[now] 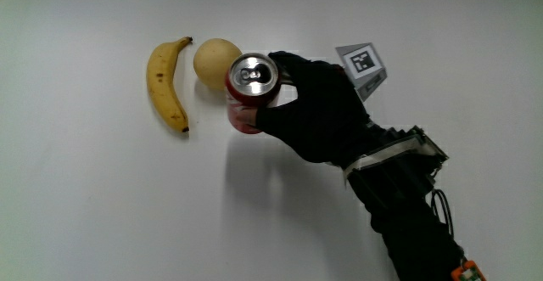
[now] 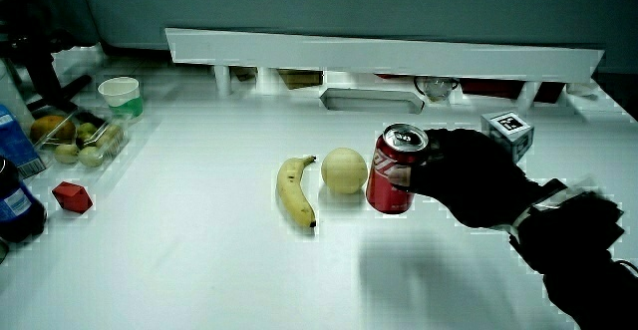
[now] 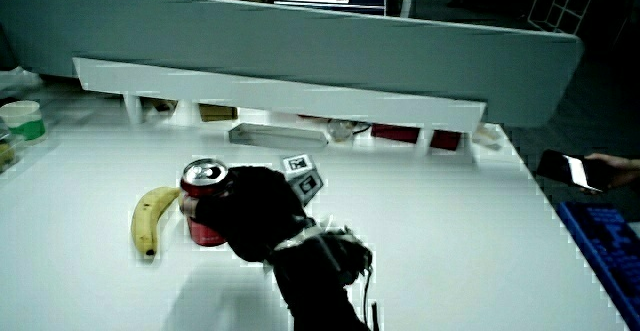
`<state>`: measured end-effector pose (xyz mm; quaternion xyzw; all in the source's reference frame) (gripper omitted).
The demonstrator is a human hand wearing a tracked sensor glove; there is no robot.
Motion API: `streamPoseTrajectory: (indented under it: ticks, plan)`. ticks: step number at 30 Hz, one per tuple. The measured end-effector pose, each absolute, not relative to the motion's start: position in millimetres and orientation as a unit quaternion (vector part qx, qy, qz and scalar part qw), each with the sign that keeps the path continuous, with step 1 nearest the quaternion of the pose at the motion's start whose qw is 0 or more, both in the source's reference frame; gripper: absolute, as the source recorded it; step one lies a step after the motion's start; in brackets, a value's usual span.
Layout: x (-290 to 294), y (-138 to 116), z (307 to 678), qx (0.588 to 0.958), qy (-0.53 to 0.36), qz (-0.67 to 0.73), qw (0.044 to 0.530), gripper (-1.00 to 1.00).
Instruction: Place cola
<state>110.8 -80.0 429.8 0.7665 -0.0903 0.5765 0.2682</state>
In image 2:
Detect person's right hand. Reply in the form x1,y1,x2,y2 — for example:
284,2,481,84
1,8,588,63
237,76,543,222
387,111,545,230

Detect red cola can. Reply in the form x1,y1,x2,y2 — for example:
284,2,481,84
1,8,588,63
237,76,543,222
365,123,431,215

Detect person's right forearm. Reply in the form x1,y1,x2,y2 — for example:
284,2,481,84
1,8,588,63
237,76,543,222
507,177,638,330

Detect wide dark red box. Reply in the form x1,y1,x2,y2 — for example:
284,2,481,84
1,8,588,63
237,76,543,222
458,78,526,101

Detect clear glass cup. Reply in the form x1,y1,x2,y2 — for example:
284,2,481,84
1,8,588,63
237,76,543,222
413,75,461,104

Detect small dark red box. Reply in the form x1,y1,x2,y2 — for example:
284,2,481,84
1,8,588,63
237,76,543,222
532,81,567,105

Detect white shallow tray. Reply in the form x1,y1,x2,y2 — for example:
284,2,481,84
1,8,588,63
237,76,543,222
319,87,426,116

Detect pale yellow round fruit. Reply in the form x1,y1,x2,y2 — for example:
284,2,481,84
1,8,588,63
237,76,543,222
320,147,369,195

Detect white shelf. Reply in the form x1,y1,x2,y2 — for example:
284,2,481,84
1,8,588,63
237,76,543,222
164,27,605,113

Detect yellow banana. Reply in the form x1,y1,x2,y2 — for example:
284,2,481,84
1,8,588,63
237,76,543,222
275,155,318,229

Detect brown box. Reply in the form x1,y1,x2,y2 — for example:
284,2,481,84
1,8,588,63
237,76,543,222
277,69,324,91

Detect white and green paper cup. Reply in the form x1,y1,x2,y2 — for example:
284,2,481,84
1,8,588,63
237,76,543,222
97,76,145,119

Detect small green fruit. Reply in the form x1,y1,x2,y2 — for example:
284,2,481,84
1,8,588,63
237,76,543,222
97,124,125,153
78,145,106,168
76,122,99,143
53,143,81,165

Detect clear plastic fruit container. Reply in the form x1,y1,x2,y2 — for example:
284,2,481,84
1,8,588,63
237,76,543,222
29,109,133,170

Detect red angular block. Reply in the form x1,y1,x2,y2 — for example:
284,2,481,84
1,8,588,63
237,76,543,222
51,180,95,215

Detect orange fruit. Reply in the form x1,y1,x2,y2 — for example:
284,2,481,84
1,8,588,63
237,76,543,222
29,115,77,145

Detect dark bottle with blue label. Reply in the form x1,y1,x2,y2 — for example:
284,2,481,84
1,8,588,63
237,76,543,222
0,155,48,244

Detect blue carton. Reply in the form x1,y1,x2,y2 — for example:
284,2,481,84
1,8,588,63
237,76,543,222
0,104,47,179

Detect black camera stand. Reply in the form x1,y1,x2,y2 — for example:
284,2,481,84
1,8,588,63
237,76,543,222
0,0,101,115

